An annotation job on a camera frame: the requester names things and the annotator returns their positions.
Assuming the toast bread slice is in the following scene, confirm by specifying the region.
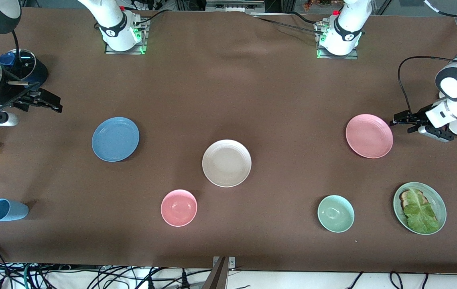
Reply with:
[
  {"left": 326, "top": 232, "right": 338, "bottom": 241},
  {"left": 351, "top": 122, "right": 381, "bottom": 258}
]
[{"left": 399, "top": 189, "right": 429, "bottom": 209}]

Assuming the green bowl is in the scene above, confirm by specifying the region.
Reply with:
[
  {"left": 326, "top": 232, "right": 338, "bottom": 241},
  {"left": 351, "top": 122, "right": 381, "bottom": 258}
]
[{"left": 317, "top": 195, "right": 355, "bottom": 233}]

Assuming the pink bowl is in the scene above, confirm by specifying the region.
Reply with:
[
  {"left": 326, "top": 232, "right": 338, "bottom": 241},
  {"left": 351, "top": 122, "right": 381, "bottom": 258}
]
[{"left": 160, "top": 189, "right": 198, "bottom": 227}]

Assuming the grey metal mount bracket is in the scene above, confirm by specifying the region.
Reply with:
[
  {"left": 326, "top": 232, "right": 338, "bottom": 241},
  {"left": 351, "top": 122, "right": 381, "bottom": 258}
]
[{"left": 213, "top": 257, "right": 236, "bottom": 269}]

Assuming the black table cable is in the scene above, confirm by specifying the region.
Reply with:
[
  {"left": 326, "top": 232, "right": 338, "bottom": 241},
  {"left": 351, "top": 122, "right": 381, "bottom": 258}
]
[{"left": 248, "top": 12, "right": 322, "bottom": 33}]

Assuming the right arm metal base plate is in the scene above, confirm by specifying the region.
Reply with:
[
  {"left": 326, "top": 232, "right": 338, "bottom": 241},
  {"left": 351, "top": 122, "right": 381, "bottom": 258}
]
[{"left": 105, "top": 18, "right": 149, "bottom": 55}]

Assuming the glass lid blue knob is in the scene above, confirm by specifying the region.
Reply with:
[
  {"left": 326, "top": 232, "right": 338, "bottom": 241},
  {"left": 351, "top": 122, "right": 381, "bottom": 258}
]
[{"left": 0, "top": 49, "right": 36, "bottom": 81}]

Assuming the beige plate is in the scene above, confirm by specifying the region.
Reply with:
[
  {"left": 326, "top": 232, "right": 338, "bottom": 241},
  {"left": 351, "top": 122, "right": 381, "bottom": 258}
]
[{"left": 202, "top": 139, "right": 252, "bottom": 188}]

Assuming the green lettuce leaf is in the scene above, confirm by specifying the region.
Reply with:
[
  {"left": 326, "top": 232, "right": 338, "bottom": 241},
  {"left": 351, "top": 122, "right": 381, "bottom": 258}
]
[{"left": 402, "top": 189, "right": 441, "bottom": 234}]

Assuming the blue plate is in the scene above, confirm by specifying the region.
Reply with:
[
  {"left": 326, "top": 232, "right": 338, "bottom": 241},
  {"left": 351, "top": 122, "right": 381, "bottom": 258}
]
[{"left": 92, "top": 117, "right": 140, "bottom": 162}]

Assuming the dark camera pole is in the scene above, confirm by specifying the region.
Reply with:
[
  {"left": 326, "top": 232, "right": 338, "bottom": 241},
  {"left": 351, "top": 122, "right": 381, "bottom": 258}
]
[{"left": 202, "top": 257, "right": 229, "bottom": 289}]

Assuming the brown table cloth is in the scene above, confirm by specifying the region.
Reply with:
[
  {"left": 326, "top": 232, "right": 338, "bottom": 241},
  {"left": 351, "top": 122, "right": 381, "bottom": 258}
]
[{"left": 0, "top": 7, "right": 457, "bottom": 274}]

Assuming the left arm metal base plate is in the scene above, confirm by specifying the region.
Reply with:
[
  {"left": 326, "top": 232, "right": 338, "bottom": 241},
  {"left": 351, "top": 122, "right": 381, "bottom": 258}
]
[{"left": 315, "top": 20, "right": 359, "bottom": 60}]

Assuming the green plate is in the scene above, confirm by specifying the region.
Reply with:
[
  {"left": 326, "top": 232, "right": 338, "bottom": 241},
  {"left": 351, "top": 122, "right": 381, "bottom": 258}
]
[{"left": 393, "top": 182, "right": 447, "bottom": 235}]

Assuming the dark blue saucepan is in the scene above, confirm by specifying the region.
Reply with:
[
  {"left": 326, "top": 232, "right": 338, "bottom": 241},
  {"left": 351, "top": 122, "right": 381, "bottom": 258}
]
[{"left": 0, "top": 49, "right": 49, "bottom": 92}]

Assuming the pink plate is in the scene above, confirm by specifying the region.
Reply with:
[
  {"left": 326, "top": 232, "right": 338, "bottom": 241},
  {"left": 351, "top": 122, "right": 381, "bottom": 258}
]
[{"left": 345, "top": 114, "right": 394, "bottom": 159}]

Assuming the blue cup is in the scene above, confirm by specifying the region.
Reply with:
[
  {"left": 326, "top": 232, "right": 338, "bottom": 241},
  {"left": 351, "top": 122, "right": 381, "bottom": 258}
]
[{"left": 0, "top": 198, "right": 29, "bottom": 222}]

